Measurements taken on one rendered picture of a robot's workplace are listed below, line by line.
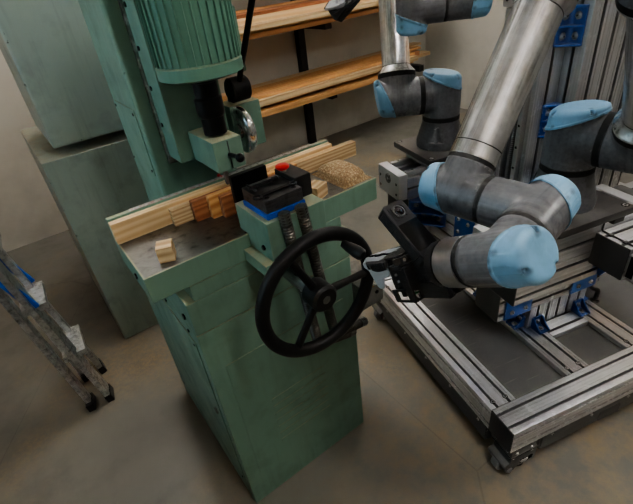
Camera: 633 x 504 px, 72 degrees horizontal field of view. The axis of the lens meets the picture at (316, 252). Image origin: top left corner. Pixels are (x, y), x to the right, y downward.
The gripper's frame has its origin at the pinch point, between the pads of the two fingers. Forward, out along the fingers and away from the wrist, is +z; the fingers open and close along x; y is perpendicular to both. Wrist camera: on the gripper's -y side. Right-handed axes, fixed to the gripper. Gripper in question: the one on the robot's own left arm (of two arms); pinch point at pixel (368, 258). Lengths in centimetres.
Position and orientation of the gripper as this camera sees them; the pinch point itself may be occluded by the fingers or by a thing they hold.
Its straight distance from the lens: 83.5
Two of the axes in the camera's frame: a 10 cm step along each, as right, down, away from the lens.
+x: 8.0, -4.0, 4.4
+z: -4.5, 0.8, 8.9
